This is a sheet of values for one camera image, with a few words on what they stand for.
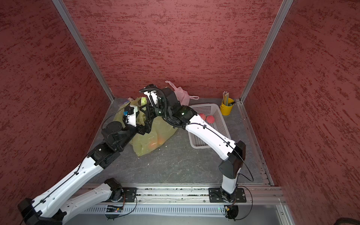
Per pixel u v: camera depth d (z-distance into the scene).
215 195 0.74
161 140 0.87
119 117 1.06
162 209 0.71
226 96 1.02
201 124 0.48
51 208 0.39
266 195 0.77
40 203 0.39
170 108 0.51
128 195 0.74
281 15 0.74
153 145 0.78
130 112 0.54
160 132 0.78
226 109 1.05
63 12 0.73
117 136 0.50
